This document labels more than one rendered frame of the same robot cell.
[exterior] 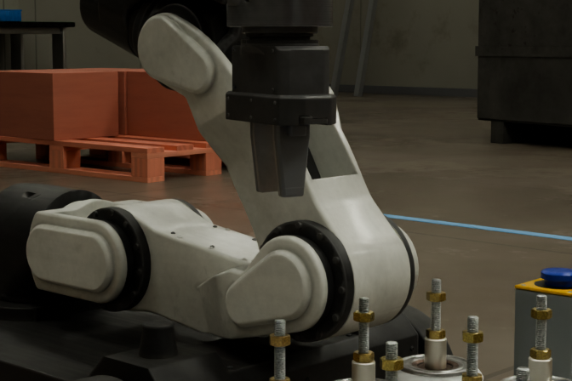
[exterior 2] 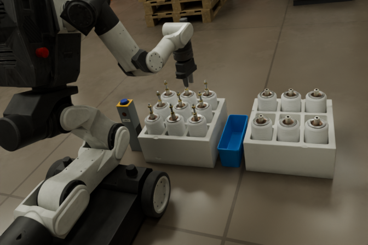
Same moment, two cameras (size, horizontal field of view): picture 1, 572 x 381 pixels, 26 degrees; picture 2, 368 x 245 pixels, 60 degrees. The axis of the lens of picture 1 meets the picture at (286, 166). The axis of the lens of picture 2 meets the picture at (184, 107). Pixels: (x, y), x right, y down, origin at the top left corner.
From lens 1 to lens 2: 199 cm
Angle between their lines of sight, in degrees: 101
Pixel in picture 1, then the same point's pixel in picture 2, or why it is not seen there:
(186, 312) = (97, 181)
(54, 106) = not seen: outside the picture
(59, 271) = (74, 217)
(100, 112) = not seen: outside the picture
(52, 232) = (66, 211)
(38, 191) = (19, 232)
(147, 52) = (70, 123)
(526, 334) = (131, 112)
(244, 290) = (120, 149)
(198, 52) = (85, 108)
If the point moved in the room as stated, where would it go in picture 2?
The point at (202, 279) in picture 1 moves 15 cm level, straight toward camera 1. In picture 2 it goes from (97, 168) to (130, 153)
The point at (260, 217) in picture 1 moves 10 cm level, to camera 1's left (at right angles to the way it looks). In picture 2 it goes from (103, 136) to (108, 149)
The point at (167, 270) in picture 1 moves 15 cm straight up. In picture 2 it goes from (88, 179) to (75, 151)
